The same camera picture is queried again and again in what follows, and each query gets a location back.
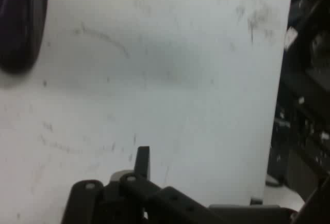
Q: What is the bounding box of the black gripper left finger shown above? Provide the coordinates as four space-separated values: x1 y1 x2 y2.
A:
61 179 106 224

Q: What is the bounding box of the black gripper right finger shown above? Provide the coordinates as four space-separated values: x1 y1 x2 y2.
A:
119 146 225 224

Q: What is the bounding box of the dark equipment rack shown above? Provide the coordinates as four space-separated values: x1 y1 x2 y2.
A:
265 0 330 224

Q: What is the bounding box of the dark purple toy eggplant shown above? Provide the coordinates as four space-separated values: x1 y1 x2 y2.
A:
0 0 49 75

